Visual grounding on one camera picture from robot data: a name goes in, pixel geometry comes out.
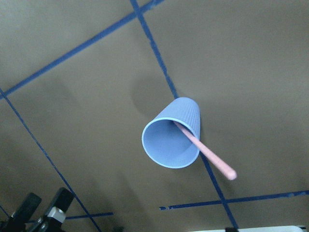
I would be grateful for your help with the pink chopstick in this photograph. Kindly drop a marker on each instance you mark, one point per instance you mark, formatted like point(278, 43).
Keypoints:
point(222, 166)

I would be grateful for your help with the blue ribbed plastic cup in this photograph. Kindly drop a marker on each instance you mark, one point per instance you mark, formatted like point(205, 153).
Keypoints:
point(164, 142)

